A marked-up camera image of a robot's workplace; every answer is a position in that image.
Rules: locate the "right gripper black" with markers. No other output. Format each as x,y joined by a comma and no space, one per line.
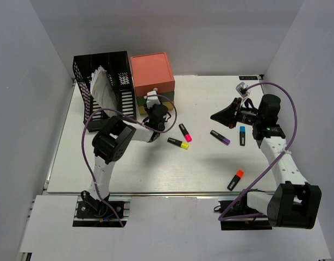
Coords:
227,116

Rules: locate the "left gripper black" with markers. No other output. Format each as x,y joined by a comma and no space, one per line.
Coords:
152,108

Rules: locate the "yellow bottom drawer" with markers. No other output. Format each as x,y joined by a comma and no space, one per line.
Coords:
142,110

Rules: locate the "green drawer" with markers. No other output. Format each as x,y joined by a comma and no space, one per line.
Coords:
163,97

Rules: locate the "purple black highlighter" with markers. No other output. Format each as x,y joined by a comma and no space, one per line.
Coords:
220,137

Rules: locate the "coral top drawer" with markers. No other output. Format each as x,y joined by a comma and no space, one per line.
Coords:
142,90

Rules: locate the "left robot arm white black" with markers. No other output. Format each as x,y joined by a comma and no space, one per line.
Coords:
110,143

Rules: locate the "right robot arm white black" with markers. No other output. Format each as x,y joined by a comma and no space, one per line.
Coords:
295,202

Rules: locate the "blue black highlighter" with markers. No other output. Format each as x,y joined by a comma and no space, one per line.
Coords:
242,135

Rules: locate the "pink black highlighter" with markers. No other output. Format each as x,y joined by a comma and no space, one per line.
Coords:
185,133

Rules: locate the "yellow black highlighter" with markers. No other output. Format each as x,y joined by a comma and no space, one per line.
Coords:
178,143

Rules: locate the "coral drawer cabinet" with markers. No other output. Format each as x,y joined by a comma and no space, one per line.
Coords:
152,69

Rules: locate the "orange black highlighter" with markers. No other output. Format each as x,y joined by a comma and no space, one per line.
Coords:
237,177

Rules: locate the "white paper stack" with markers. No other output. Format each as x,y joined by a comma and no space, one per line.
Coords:
101,90

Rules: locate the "black mesh file organizer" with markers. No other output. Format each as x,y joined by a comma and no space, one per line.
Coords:
118,69

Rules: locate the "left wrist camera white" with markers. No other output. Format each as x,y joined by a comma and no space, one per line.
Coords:
151,99

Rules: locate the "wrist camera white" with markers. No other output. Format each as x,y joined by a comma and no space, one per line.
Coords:
151,99
242,89

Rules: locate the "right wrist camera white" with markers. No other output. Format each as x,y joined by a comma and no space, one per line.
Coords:
242,89

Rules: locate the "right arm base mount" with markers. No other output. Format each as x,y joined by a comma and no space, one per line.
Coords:
257,223

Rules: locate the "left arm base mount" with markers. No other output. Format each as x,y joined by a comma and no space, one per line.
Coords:
90,212

